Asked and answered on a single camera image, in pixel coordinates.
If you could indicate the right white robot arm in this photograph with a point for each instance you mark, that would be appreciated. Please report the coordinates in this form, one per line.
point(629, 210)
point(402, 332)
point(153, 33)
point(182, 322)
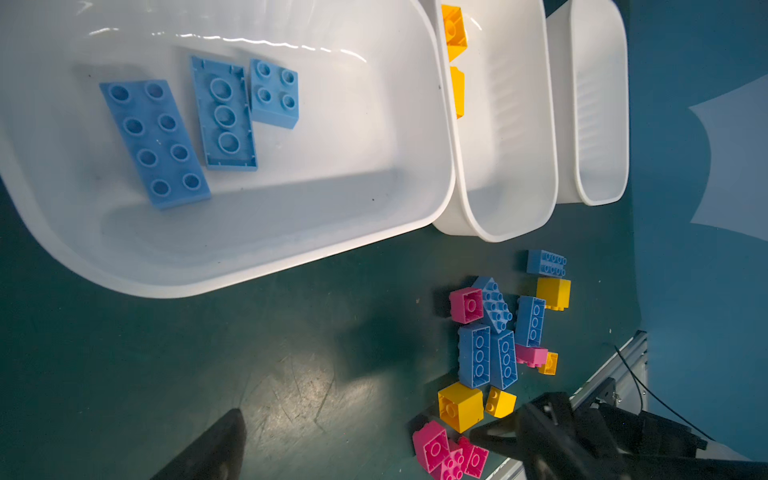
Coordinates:
point(673, 448)

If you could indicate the white plastic bin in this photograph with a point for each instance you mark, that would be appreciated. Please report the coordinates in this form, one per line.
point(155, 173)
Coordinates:
point(504, 146)
point(588, 57)
point(369, 158)

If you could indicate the yellow lego brick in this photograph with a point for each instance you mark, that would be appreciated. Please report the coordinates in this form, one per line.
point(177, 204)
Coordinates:
point(555, 292)
point(499, 403)
point(460, 407)
point(459, 89)
point(549, 368)
point(455, 32)

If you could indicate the left white plastic bin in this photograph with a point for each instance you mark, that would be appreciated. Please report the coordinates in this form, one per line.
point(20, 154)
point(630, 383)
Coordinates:
point(369, 158)

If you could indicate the blue long lego brick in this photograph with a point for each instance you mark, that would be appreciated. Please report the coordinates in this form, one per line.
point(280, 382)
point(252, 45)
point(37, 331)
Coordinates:
point(474, 355)
point(147, 117)
point(224, 115)
point(529, 324)
point(503, 365)
point(496, 312)

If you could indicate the small blue lego brick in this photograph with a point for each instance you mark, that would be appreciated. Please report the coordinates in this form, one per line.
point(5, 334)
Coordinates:
point(274, 94)

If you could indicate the pink lego brick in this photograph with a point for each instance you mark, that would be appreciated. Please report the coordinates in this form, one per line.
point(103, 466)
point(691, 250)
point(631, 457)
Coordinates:
point(431, 445)
point(534, 357)
point(466, 305)
point(474, 458)
point(451, 467)

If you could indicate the aluminium front rail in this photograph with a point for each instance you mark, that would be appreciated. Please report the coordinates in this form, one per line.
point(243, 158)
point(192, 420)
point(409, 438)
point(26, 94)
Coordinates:
point(600, 384)

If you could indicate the middle white plastic bin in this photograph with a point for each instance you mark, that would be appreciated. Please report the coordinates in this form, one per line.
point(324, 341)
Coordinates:
point(504, 146)

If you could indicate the right white plastic bin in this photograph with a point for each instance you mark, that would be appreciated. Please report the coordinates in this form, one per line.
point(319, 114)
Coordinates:
point(588, 57)

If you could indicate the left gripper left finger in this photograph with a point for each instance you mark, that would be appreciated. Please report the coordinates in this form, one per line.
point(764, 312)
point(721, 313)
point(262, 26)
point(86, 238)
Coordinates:
point(216, 454)

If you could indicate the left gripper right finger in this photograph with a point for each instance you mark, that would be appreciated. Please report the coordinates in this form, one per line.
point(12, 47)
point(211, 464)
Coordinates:
point(551, 438)

